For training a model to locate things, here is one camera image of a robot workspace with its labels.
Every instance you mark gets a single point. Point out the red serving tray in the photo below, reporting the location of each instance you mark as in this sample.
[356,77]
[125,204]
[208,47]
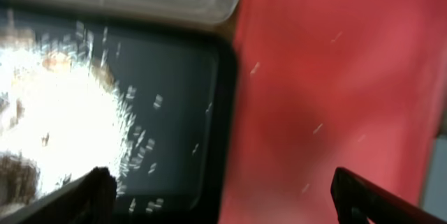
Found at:
[328,83]

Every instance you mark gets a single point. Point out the spilled rice pile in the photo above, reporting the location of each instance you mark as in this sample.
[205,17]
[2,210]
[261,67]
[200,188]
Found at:
[62,109]

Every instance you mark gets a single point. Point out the black plastic tray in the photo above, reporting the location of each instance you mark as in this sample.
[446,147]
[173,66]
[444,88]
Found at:
[184,85]

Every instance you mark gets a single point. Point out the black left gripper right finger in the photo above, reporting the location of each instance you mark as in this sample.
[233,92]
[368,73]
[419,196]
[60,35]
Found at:
[359,201]

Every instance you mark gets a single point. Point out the dark brown mushroom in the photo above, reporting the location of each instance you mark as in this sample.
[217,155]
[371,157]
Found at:
[19,179]

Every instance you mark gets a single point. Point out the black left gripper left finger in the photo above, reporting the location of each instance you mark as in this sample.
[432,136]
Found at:
[89,199]

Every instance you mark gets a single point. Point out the grey dishwasher rack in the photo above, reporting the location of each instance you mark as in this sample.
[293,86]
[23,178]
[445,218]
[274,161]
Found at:
[434,196]

